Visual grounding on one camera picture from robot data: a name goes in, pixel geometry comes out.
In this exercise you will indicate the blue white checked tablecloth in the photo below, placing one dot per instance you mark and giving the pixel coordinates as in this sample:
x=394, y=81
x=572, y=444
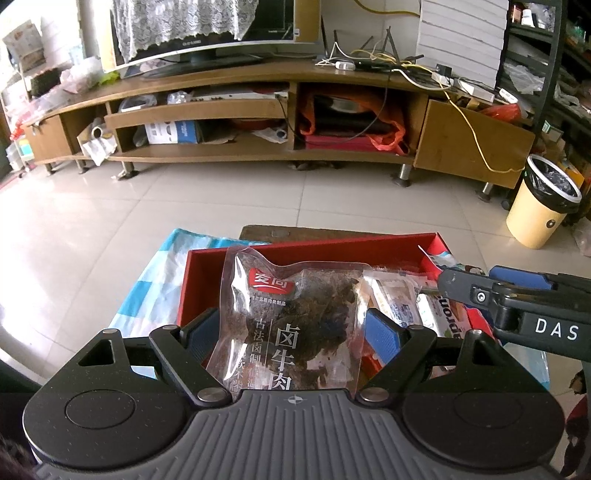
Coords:
x=152, y=286

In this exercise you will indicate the white plastic bag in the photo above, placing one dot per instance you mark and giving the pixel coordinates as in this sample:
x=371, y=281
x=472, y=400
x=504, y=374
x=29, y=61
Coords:
x=584, y=240

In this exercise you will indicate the yellow trash bin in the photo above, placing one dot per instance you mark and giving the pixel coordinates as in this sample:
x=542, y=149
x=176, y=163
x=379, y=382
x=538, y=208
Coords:
x=531, y=217

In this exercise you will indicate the television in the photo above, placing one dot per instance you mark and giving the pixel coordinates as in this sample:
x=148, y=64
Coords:
x=272, y=23

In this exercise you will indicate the clear braised beef packet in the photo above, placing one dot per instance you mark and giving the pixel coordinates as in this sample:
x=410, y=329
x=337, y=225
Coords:
x=286, y=323

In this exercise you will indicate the red cardboard box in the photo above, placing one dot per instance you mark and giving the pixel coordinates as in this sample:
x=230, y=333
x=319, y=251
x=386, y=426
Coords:
x=203, y=286

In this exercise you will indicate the wafer bar packet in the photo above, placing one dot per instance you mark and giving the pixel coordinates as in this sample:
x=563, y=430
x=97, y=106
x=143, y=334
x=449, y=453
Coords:
x=438, y=318

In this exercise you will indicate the white set-top box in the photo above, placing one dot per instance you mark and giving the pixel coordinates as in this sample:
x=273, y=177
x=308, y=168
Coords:
x=240, y=95

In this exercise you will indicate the orange plastic bag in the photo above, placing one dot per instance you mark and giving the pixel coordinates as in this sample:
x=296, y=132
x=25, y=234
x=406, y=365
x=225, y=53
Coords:
x=392, y=134

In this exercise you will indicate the wooden tv stand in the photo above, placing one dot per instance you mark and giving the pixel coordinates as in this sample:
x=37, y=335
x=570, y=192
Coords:
x=461, y=138

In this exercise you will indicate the black shelf rack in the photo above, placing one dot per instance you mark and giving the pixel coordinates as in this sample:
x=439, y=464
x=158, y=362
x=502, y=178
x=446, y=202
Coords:
x=551, y=69

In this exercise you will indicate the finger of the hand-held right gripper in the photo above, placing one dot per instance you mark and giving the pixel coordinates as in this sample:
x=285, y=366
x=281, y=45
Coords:
x=466, y=288
x=521, y=277

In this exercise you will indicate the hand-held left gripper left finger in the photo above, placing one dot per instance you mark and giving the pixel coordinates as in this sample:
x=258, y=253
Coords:
x=203, y=334

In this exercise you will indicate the red plastic bag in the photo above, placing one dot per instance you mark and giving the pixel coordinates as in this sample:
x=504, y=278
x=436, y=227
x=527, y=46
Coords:
x=503, y=113

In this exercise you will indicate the white cracker packet blue print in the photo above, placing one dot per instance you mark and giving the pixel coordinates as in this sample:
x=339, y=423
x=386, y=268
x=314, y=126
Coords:
x=397, y=300

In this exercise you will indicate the white lace cloth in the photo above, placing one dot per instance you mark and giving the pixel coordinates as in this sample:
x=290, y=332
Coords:
x=175, y=23

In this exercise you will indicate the stack of white boxes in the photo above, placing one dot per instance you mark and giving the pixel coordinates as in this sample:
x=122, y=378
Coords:
x=461, y=37

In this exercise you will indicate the black router with antennas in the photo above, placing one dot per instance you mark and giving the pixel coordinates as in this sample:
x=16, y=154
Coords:
x=369, y=64

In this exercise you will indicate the blue white carton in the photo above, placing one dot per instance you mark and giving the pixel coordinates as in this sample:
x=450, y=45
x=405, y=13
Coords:
x=184, y=131

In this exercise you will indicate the plastic drawer cart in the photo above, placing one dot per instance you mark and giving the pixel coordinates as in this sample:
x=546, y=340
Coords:
x=21, y=157

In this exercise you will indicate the white power strip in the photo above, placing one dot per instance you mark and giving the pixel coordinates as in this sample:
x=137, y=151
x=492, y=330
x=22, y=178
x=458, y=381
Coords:
x=344, y=66

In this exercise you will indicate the white paper bag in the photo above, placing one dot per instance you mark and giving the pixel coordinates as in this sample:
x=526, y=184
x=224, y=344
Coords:
x=99, y=147

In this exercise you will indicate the person's printed clothing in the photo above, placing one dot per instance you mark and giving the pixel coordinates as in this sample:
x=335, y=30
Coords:
x=579, y=415

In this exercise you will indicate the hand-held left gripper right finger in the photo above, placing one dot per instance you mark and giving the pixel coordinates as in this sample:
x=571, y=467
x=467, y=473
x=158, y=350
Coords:
x=383, y=334

